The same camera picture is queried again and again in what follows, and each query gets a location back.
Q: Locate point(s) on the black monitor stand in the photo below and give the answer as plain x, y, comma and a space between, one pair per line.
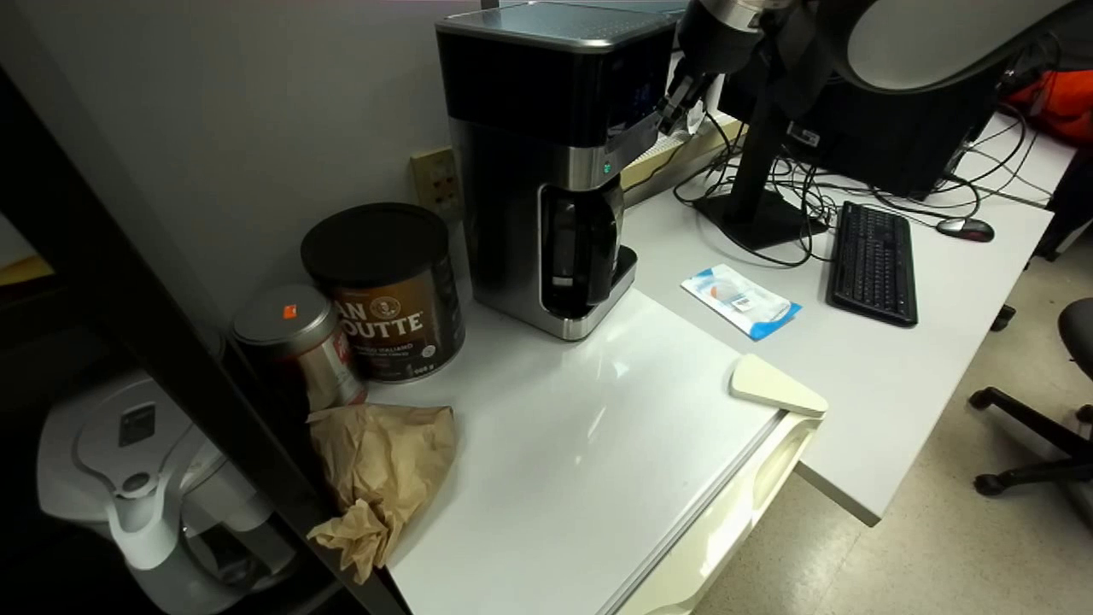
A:
755, 192

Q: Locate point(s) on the black office chair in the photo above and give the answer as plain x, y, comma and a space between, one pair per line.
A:
1044, 428

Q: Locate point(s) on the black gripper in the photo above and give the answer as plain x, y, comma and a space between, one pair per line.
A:
713, 53

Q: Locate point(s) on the black computer monitor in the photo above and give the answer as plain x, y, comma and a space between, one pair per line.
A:
910, 114

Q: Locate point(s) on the cream fridge hinge cover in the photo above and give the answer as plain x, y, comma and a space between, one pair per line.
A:
774, 383

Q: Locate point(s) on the beige wall outlet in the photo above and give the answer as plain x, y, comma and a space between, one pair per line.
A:
436, 178

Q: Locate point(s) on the black computer mouse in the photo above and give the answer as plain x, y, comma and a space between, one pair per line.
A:
965, 225

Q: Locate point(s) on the glass jar silver lid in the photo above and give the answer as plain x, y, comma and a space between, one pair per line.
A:
298, 345

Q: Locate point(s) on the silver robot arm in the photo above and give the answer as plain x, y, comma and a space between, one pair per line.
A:
740, 11

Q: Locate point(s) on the cream power strip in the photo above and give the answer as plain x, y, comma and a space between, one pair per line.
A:
676, 154

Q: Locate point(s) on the orange fabric bag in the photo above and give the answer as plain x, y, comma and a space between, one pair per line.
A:
1060, 102

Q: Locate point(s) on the black computer keyboard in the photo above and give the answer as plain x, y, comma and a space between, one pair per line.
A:
873, 263

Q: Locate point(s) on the brown coffee can black lid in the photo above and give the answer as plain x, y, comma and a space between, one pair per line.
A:
395, 294

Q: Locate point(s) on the crumpled brown paper bag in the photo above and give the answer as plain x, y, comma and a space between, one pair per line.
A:
381, 474

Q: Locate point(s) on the black steel coffee maker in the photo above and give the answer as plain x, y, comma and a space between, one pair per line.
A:
546, 171

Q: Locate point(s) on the blue white wipes packet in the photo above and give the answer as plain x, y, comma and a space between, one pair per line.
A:
740, 302

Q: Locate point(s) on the white mini fridge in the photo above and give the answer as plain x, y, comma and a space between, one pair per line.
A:
593, 457

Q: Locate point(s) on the black shelf frame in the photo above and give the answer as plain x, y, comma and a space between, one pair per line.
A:
172, 344

